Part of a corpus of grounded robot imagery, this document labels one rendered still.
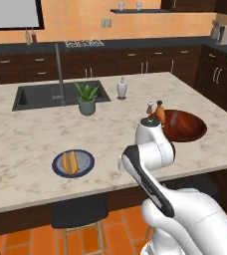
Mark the dark brown bottle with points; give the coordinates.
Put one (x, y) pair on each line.
(34, 37)

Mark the brown wooden bowl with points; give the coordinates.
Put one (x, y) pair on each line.
(188, 127)

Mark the white soap dispenser bottle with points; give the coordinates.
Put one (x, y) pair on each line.
(121, 89)

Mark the grey wall socket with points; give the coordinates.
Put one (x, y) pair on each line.
(106, 23)

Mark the dark island base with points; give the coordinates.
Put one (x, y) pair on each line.
(19, 219)

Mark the blue rimmed grey plate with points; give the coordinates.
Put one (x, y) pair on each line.
(85, 161)

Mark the golden bun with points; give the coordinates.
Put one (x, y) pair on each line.
(70, 162)

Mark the dark wall cupboards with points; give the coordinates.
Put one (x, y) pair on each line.
(201, 6)

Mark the small white brown shaker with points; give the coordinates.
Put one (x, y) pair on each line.
(149, 108)

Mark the short dark base cupboards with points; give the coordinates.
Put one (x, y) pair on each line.
(221, 79)

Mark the dark wall shelf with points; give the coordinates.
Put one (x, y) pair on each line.
(138, 11)

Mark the orange brown shaker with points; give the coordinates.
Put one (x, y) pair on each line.
(160, 114)

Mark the white cup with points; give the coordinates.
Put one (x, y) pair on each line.
(138, 5)
(121, 5)

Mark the grey sink tap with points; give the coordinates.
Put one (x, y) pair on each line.
(60, 76)

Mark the black sink basin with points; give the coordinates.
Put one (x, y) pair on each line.
(45, 94)

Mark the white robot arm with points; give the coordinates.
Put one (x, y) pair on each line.
(188, 219)

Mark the grey utensil pot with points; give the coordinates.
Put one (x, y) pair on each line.
(214, 31)

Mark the black framed window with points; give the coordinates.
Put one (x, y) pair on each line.
(11, 13)

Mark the green potted plant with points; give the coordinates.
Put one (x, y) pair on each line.
(87, 103)

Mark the green bottle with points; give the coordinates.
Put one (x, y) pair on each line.
(28, 37)

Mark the long dark base cupboards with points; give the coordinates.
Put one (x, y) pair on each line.
(118, 63)

